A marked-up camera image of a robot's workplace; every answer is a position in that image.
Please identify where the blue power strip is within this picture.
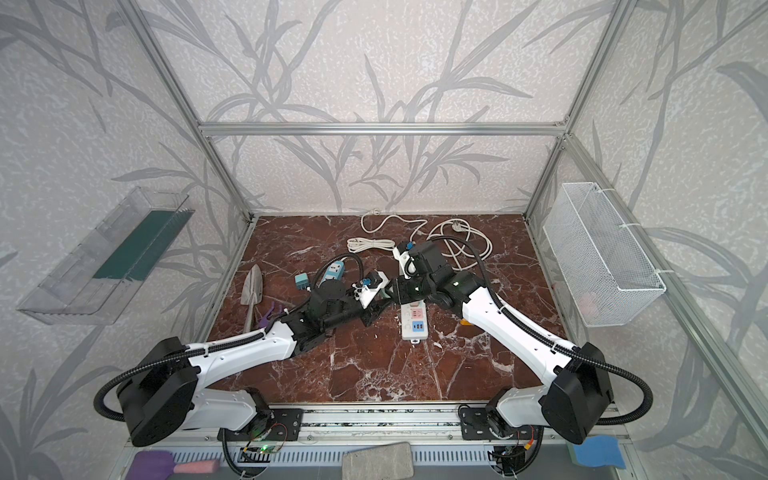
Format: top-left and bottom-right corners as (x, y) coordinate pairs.
(318, 260), (345, 284)

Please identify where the teal cube charger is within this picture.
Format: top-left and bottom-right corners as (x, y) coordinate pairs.
(294, 273), (311, 290)

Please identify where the white multicolour power strip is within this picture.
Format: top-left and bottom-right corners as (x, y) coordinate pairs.
(400, 300), (428, 344)

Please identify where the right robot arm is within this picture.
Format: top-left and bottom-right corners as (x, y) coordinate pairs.
(391, 241), (654, 444)

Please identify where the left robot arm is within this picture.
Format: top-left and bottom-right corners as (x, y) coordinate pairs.
(93, 271), (391, 447)

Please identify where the grey garden trowel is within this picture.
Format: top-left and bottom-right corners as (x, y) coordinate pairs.
(240, 264), (263, 333)

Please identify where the grey sponge block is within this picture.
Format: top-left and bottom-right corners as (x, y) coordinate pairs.
(342, 442), (415, 480)

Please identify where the blue sponge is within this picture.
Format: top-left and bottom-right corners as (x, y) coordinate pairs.
(568, 436), (626, 469)

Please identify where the purple pink brush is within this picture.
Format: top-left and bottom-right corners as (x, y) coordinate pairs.
(125, 450), (220, 480)

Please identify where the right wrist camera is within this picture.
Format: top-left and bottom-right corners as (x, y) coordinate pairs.
(393, 241), (415, 278)

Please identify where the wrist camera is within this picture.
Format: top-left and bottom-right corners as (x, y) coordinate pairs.
(393, 241), (415, 278)
(356, 270), (389, 309)

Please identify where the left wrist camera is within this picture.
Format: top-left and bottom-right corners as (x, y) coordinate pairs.
(356, 270), (389, 309)

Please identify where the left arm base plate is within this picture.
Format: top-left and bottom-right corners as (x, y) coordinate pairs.
(227, 408), (304, 442)

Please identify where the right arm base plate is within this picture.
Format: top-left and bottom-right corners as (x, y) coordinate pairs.
(457, 404), (534, 441)

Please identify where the white wire mesh basket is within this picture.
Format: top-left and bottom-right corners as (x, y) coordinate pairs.
(543, 182), (666, 327)

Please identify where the clear plastic wall tray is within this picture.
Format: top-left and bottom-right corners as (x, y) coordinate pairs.
(17, 187), (195, 325)

